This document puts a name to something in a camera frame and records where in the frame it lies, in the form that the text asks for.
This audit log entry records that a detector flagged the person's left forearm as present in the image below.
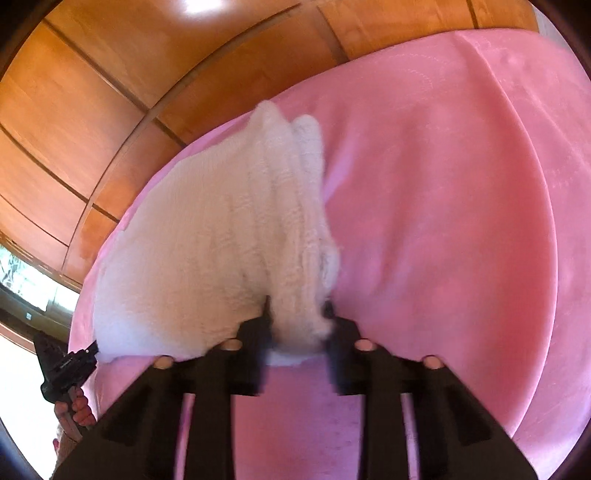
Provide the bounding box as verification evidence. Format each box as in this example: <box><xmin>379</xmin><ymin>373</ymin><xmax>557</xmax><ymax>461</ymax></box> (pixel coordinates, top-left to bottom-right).
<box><xmin>52</xmin><ymin>424</ymin><xmax>86</xmax><ymax>468</ymax></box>

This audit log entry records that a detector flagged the pink blanket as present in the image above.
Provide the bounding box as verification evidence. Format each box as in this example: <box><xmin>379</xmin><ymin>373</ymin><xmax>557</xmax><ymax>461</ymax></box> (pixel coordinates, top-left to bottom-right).
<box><xmin>67</xmin><ymin>16</ymin><xmax>575</xmax><ymax>480</ymax></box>

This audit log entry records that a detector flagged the white knit sweater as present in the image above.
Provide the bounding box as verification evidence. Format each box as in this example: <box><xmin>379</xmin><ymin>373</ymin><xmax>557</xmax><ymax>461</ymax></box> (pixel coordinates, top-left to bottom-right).
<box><xmin>92</xmin><ymin>100</ymin><xmax>343</xmax><ymax>367</ymax></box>

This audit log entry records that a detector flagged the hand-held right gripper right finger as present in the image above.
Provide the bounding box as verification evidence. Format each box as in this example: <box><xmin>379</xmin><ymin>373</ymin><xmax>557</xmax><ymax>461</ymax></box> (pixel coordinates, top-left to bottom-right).
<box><xmin>324</xmin><ymin>304</ymin><xmax>539</xmax><ymax>480</ymax></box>

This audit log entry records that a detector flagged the window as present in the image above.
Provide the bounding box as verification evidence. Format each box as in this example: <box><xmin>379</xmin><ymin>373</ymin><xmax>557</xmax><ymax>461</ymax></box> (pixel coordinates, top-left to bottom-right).
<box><xmin>0</xmin><ymin>235</ymin><xmax>80</xmax><ymax>326</ymax></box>

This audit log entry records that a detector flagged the person's left hand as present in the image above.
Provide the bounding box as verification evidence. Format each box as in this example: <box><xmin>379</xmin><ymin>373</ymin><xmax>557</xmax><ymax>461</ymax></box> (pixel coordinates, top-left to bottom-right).
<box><xmin>54</xmin><ymin>387</ymin><xmax>98</xmax><ymax>428</ymax></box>

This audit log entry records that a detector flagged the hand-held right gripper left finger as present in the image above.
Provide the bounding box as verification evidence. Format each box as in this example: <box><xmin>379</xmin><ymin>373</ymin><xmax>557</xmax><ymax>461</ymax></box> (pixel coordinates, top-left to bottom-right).
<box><xmin>53</xmin><ymin>298</ymin><xmax>274</xmax><ymax>480</ymax></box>

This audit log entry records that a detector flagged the wooden wardrobe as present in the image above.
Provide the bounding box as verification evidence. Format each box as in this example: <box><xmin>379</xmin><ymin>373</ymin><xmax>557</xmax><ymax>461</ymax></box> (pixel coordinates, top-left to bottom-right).
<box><xmin>0</xmin><ymin>0</ymin><xmax>541</xmax><ymax>294</ymax></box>

